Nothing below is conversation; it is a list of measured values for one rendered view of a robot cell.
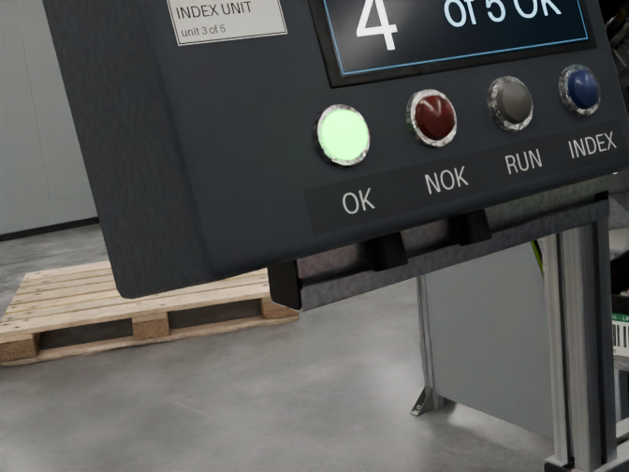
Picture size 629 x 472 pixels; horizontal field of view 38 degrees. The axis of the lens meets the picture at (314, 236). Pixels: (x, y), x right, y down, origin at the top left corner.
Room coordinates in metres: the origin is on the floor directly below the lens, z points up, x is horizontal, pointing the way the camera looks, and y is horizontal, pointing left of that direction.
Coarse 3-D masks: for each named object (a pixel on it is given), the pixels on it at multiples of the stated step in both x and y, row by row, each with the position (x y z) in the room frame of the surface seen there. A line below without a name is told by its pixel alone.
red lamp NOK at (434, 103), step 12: (420, 96) 0.41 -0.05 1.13; (432, 96) 0.41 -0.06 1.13; (444, 96) 0.41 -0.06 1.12; (408, 108) 0.40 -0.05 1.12; (420, 108) 0.40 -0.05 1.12; (432, 108) 0.40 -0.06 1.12; (444, 108) 0.40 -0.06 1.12; (408, 120) 0.40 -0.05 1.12; (420, 120) 0.40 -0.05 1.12; (432, 120) 0.40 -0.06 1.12; (444, 120) 0.40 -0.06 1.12; (456, 120) 0.41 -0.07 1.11; (420, 132) 0.40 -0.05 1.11; (432, 132) 0.40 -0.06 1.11; (444, 132) 0.40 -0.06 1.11; (432, 144) 0.40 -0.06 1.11; (444, 144) 0.41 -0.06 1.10
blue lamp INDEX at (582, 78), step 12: (564, 72) 0.46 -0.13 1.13; (576, 72) 0.46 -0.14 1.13; (588, 72) 0.46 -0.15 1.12; (564, 84) 0.46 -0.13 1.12; (576, 84) 0.46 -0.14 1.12; (588, 84) 0.46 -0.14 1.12; (564, 96) 0.46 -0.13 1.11; (576, 96) 0.45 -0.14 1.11; (588, 96) 0.45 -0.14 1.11; (576, 108) 0.46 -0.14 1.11; (588, 108) 0.46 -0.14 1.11
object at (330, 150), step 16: (320, 112) 0.38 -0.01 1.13; (336, 112) 0.38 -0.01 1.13; (352, 112) 0.38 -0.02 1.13; (320, 128) 0.37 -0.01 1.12; (336, 128) 0.37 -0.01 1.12; (352, 128) 0.38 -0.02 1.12; (368, 128) 0.39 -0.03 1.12; (320, 144) 0.37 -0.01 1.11; (336, 144) 0.37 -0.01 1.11; (352, 144) 0.37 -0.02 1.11; (368, 144) 0.38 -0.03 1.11; (336, 160) 0.37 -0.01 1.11; (352, 160) 0.38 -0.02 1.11
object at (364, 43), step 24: (336, 0) 0.40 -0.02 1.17; (360, 0) 0.41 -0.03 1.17; (384, 0) 0.42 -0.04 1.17; (408, 0) 0.42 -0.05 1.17; (336, 24) 0.40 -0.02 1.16; (360, 24) 0.40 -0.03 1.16; (384, 24) 0.41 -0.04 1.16; (408, 24) 0.42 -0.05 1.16; (336, 48) 0.39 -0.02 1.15; (360, 48) 0.40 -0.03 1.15; (384, 48) 0.41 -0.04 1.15; (408, 48) 0.41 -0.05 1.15; (360, 72) 0.40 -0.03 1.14
